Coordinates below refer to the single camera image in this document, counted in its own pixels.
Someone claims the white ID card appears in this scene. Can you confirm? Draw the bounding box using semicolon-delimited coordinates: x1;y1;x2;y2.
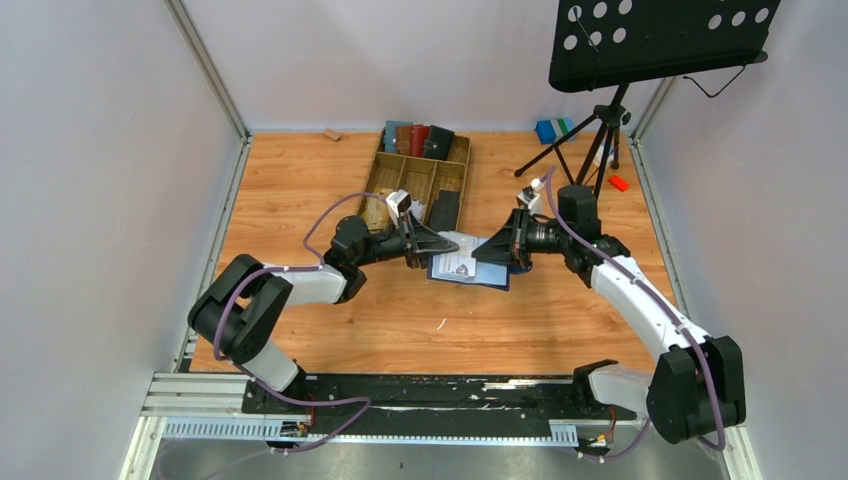
431;231;479;283

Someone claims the dark blue card holder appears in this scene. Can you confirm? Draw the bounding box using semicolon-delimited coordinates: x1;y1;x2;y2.
427;231;528;291

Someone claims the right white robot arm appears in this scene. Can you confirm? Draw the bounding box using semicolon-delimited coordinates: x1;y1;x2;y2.
472;185;747;444

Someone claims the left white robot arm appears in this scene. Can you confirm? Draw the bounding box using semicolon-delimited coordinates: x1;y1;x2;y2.
187;215;459;392

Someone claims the black cards pile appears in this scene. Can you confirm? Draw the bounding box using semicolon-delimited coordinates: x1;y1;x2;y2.
427;190;460;232

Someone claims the white cards pile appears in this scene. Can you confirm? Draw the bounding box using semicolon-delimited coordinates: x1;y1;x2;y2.
408;199;426;223

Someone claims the gold cards pile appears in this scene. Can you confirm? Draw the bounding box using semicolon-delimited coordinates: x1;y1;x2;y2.
362;197;390;231

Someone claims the black card holder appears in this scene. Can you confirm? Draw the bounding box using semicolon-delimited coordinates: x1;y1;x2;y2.
422;125;455;161

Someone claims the red card holder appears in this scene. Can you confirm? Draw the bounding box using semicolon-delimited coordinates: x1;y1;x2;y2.
410;124;430;158

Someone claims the brown card holder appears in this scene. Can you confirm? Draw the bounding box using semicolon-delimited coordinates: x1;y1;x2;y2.
394;124;413;155

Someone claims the teal card holder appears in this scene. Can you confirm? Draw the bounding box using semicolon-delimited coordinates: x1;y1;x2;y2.
382;120;411;154

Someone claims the woven wicker tray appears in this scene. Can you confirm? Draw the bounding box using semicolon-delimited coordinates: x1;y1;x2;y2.
364;135;472;229

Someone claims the red block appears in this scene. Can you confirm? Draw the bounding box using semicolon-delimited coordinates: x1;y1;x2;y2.
608;175;630;192

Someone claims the blue green block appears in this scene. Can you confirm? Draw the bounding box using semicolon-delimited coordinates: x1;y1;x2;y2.
534;117;575;145

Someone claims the small wooden block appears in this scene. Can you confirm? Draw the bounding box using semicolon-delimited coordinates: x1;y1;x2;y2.
323;128;342;142

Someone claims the black music stand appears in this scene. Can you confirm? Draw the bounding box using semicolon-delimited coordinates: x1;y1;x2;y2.
541;1;779;185

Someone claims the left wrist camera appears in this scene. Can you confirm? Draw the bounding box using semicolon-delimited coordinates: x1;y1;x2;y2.
385;189;412;226

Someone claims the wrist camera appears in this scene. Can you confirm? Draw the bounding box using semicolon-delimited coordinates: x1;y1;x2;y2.
385;189;412;226
516;177;545;215

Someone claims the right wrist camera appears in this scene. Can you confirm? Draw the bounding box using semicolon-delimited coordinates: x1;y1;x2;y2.
516;177;545;215

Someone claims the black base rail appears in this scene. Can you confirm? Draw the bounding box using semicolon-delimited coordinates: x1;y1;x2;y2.
241;373;636;428

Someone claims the white slotted cable duct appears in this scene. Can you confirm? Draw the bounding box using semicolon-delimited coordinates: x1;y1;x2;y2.
162;410;578;447

